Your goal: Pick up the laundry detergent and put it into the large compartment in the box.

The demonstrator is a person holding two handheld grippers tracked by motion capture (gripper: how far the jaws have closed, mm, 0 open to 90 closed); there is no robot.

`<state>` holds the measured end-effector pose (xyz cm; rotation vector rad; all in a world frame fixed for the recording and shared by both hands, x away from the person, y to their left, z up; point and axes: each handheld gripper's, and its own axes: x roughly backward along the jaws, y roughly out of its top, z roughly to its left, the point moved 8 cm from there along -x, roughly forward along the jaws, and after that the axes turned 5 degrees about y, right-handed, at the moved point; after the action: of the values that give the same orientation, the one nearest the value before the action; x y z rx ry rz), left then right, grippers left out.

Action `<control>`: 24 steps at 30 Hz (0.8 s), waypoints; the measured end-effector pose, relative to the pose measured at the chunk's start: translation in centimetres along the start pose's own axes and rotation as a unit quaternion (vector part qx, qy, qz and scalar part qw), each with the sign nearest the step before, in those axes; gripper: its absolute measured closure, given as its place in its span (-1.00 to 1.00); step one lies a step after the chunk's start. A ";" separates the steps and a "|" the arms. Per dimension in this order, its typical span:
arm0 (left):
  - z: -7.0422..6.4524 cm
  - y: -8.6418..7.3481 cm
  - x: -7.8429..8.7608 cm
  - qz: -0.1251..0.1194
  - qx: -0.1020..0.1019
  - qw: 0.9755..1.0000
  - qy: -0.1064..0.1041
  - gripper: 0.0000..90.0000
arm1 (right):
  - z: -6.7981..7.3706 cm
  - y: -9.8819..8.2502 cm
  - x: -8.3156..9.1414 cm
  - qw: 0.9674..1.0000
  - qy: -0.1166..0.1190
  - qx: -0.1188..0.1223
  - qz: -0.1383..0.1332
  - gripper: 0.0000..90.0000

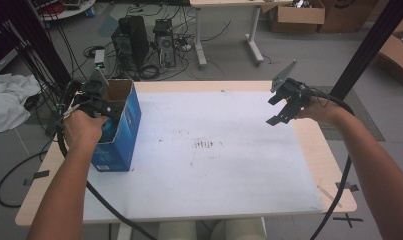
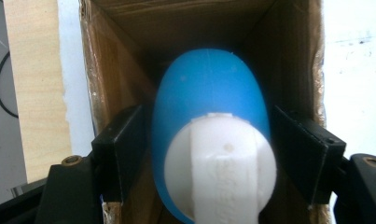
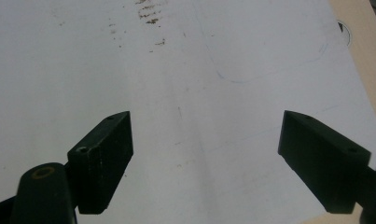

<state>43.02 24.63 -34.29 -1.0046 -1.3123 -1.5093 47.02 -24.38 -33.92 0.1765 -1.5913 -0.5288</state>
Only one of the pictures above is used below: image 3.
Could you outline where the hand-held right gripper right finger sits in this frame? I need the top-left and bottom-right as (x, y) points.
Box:
(277, 109), (372, 215)

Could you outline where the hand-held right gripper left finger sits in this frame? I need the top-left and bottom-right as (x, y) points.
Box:
(66, 110), (134, 216)

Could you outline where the white table mat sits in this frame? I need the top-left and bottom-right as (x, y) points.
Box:
(0, 0), (376, 224)

